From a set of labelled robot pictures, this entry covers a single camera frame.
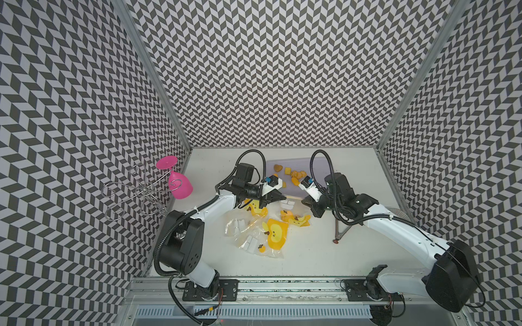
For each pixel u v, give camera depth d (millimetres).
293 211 868
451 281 389
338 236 850
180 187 822
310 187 679
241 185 698
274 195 726
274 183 680
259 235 846
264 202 720
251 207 895
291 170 1073
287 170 1057
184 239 450
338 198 605
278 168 1079
